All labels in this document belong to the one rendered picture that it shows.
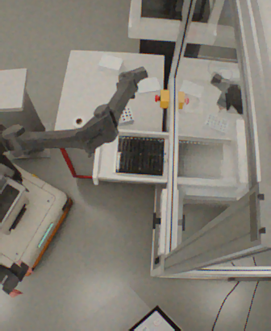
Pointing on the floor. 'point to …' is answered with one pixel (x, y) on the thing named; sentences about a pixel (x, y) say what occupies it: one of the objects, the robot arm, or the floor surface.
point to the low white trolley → (86, 73)
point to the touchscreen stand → (118, 313)
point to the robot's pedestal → (20, 107)
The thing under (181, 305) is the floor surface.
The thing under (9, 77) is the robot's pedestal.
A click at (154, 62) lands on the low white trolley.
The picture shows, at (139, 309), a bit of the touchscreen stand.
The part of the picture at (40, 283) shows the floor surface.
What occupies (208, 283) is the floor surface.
